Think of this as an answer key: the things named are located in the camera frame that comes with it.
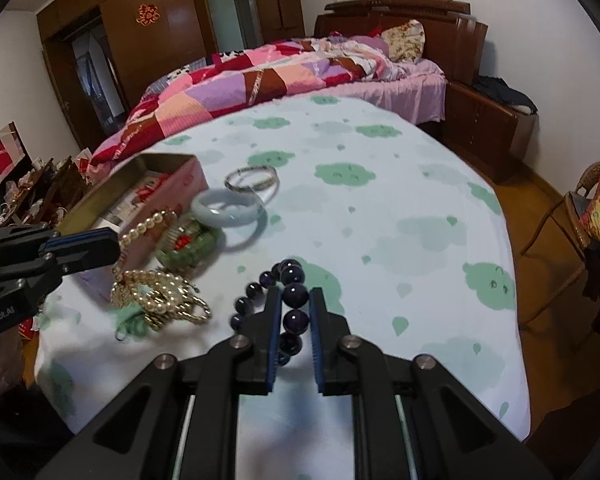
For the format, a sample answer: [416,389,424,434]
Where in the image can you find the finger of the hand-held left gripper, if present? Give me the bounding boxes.
[39,242,122,278]
[0,224,117,255]

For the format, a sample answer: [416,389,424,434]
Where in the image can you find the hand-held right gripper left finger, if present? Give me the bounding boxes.
[35,287,283,480]

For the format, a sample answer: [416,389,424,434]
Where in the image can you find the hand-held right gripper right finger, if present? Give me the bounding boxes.
[307,287,556,480]

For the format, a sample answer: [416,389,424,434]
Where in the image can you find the dark purple bead bracelet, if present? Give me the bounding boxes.
[230,258,312,361]

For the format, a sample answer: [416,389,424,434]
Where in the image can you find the white pearl necklace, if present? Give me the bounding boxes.
[116,209,179,263]

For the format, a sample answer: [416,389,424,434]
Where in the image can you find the gold bead necklace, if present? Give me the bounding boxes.
[110,269,213,332]

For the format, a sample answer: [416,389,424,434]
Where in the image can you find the green glass bangle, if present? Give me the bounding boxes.
[155,215,224,273]

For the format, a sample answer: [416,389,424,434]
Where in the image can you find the pale jade bangle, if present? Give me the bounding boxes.
[190,189,268,235]

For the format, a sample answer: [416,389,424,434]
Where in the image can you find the pink metal tin box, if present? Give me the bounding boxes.
[55,152,208,306]

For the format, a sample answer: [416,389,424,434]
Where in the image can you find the silver bangle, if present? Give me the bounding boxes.
[224,165,280,196]

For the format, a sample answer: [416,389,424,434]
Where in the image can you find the printed paper sheet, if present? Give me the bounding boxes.
[99,172,173,233]

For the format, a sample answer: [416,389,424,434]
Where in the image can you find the cluttered wooden shelf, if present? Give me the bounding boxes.
[0,121,97,233]

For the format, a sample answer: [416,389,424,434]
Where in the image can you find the patchwork quilt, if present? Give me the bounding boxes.
[89,35,397,172]

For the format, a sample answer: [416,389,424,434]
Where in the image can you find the red paper decoration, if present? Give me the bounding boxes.
[136,4,162,27]

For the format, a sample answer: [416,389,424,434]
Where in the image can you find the wicker chair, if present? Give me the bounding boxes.
[520,160,600,353]

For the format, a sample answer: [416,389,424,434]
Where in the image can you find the bed with pink sheet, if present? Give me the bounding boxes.
[300,57,448,127]

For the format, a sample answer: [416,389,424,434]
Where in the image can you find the wooden nightstand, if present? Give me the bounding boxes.
[442,80,538,184]

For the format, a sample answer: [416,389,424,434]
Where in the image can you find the floral pillow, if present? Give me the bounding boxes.
[381,19,427,64]

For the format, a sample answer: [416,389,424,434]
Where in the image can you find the dark clothes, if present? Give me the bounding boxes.
[472,76,538,116]

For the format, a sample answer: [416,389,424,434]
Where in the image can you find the wooden bed frame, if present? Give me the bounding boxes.
[314,0,488,126]

